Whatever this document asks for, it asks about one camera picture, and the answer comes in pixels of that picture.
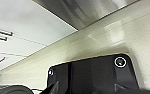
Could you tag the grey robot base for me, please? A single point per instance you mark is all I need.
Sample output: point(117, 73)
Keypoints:
point(91, 73)

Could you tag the white cabinet panel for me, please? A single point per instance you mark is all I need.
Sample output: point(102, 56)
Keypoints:
point(24, 26)

